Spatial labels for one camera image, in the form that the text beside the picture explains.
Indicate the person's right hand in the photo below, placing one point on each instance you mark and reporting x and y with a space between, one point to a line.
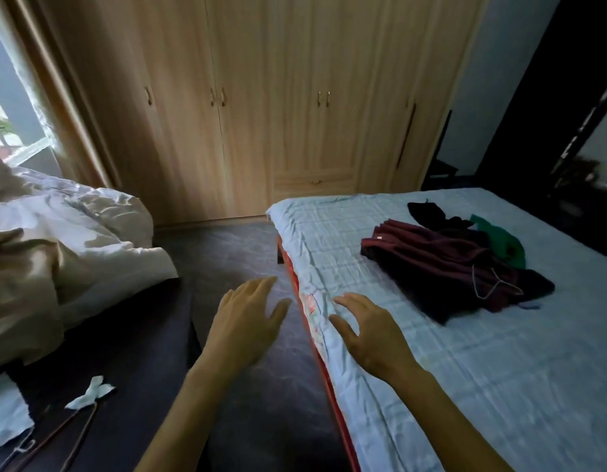
377 339

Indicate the person's left hand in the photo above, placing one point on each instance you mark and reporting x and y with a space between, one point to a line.
239 329

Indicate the person's left thumb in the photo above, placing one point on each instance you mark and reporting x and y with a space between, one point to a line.
279 314

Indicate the person's right thumb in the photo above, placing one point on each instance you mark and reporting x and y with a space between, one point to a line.
343 331

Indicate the person's right forearm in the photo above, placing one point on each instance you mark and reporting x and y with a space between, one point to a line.
450 422

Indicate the person's left forearm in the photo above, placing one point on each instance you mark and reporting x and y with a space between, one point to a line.
178 422

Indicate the maroon garment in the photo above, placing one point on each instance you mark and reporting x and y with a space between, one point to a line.
421 250

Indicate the bed with light blue sheet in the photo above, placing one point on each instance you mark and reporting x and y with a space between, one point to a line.
455 348

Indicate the green garment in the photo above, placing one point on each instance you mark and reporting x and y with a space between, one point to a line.
505 243

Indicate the dark wooden chair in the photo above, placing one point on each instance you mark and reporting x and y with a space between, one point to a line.
438 167

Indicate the black garment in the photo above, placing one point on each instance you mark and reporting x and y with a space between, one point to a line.
529 285

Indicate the light wooden wardrobe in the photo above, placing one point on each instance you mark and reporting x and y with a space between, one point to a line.
283 93

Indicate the white and beige duvet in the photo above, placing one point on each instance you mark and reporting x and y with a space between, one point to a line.
62 260

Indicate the wooden clothes hanger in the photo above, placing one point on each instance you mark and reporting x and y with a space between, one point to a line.
62 432

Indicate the light blue cloth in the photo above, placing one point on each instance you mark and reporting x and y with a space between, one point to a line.
6 412

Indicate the beige curtain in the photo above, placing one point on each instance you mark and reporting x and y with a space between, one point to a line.
38 88

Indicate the window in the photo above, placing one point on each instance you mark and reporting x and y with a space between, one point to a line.
6 108

